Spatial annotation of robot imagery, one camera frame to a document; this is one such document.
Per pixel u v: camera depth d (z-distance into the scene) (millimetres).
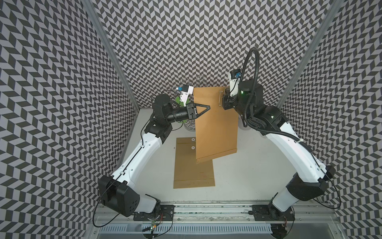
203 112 600
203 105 628
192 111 557
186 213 740
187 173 863
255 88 411
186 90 586
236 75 493
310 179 400
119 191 383
